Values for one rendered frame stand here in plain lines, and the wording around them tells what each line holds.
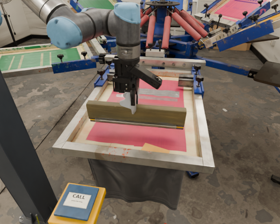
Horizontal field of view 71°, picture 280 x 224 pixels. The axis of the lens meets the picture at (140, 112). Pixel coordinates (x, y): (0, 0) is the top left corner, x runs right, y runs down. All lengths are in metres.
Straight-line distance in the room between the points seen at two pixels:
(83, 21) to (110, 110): 0.34
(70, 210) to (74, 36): 0.47
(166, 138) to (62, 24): 0.56
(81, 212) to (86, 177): 1.32
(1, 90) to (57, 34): 0.66
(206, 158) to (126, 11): 0.53
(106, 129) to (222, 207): 1.26
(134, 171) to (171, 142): 0.23
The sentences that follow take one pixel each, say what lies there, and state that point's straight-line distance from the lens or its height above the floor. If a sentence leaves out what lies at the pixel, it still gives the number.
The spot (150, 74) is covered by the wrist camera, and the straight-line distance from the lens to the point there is 0.67.
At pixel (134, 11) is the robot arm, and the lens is 0.60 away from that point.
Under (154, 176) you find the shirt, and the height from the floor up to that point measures 0.76.
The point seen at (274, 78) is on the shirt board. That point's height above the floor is 0.95.
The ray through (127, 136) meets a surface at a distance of 0.84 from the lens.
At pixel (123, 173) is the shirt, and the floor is 0.76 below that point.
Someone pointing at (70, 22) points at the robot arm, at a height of 1.42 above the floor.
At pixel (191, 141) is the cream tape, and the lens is 0.84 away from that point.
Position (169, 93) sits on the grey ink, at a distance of 1.13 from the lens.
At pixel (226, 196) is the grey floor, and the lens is 1.92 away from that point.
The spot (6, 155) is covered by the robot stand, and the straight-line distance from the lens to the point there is 1.26.
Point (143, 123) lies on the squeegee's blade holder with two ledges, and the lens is 0.76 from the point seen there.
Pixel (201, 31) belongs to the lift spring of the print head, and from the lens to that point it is 1.82.
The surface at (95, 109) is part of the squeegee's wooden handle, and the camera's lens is 0.78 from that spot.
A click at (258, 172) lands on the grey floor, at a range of 2.21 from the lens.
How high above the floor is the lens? 1.52
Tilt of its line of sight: 35 degrees down
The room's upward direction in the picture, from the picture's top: straight up
